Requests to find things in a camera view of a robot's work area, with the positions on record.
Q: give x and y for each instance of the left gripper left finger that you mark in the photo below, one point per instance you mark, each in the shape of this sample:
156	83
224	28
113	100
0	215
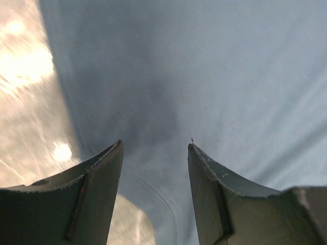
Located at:
72	207

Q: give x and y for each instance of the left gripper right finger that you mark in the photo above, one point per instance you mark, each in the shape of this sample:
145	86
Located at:
230	209

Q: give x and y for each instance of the blue-grey t-shirt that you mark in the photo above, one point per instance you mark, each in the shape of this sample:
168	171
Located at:
246	80

